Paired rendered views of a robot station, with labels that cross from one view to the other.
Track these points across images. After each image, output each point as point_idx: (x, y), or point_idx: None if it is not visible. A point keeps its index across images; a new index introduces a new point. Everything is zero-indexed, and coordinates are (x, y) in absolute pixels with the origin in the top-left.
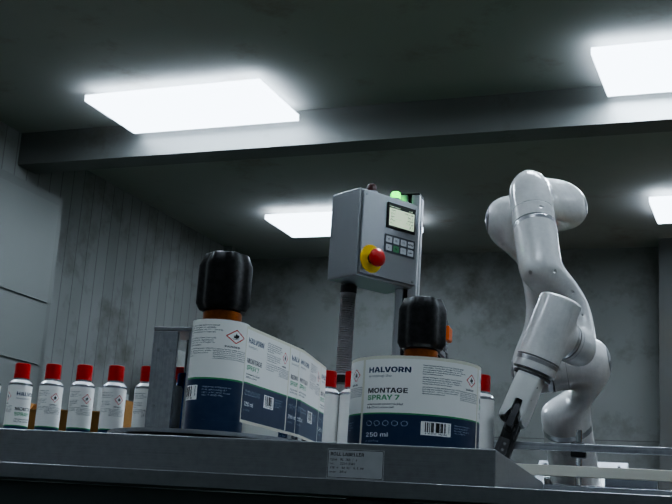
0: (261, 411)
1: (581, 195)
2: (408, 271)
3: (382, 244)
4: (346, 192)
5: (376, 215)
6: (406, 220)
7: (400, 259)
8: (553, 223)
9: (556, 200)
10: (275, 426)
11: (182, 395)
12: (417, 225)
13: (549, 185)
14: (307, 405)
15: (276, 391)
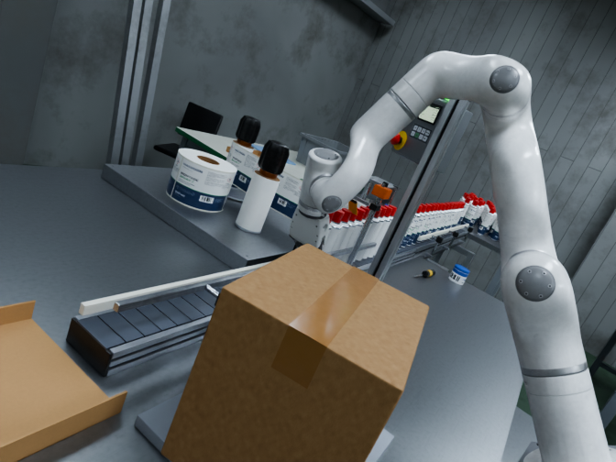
0: (236, 180)
1: (491, 67)
2: (418, 151)
3: (410, 131)
4: None
5: None
6: (431, 114)
7: (417, 142)
8: (387, 96)
9: (453, 77)
10: (245, 190)
11: None
12: (439, 117)
13: (432, 62)
14: (279, 194)
15: (248, 176)
